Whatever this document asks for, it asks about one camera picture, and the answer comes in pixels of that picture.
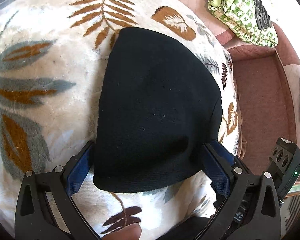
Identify pink bed mattress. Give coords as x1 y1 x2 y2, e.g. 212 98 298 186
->
147 0 300 63

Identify leaf pattern fleece blanket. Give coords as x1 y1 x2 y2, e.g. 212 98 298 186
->
0 0 242 237

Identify black pants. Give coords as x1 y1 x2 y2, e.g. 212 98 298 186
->
93 28 223 193

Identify person left hand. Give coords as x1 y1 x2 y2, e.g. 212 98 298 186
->
102 223 142 240

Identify green patterned cloth bundle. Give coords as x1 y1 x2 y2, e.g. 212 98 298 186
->
207 0 278 47

